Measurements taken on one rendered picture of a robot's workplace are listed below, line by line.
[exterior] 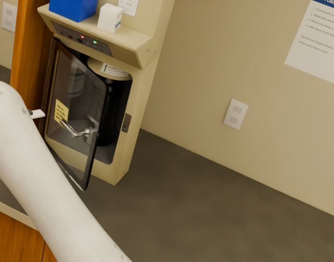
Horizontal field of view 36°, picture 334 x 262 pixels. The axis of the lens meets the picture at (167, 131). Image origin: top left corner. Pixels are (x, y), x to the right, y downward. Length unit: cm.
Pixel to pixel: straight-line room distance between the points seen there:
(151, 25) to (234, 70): 53
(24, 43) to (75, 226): 81
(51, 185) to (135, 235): 73
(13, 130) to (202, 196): 107
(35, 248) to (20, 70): 58
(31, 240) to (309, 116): 106
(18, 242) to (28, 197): 83
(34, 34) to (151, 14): 40
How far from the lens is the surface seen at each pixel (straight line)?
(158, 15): 149
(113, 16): 146
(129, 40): 145
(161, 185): 187
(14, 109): 95
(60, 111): 169
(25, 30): 163
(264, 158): 205
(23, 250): 180
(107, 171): 179
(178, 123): 209
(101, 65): 165
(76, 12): 148
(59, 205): 97
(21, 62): 168
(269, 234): 186
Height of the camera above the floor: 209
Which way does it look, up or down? 32 degrees down
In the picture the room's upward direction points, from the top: 17 degrees clockwise
